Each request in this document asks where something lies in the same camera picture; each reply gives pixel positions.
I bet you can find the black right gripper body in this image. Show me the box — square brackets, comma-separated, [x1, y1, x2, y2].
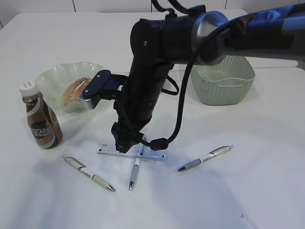
[112, 64, 171, 143]

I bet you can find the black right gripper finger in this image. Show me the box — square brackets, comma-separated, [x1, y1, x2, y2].
[115, 133, 140, 153]

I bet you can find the clear plastic ruler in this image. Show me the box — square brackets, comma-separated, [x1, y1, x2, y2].
[96, 143, 167, 161]

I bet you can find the sugared bread roll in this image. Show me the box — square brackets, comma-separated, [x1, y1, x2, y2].
[62, 77, 91, 106]

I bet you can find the brown Nescafe coffee bottle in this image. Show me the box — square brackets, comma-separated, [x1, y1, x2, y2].
[20, 81, 63, 149]

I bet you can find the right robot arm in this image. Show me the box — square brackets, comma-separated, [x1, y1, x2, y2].
[112, 4, 305, 153]

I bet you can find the blue grip pen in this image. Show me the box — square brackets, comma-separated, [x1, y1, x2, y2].
[129, 145, 145, 191]

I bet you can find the cream grip pen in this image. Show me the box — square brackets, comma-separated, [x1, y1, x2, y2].
[62, 156, 115, 192]

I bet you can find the green wavy glass plate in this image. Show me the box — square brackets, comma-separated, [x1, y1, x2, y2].
[35, 62, 104, 113]

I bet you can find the green plastic woven basket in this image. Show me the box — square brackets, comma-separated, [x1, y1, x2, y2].
[190, 56, 255, 106]

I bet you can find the grey grip pen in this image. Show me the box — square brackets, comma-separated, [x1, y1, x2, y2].
[177, 145, 234, 172]

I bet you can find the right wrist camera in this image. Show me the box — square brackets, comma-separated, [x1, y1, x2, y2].
[79, 70, 128, 110]

